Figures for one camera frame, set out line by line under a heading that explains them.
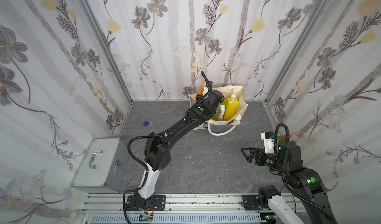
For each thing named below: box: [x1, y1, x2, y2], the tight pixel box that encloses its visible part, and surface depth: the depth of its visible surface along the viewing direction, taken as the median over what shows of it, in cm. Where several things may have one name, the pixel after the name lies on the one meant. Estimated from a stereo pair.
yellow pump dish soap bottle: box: [223, 87, 239, 121], surface depth 95 cm
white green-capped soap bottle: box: [218, 100, 226, 121], surface depth 100 cm
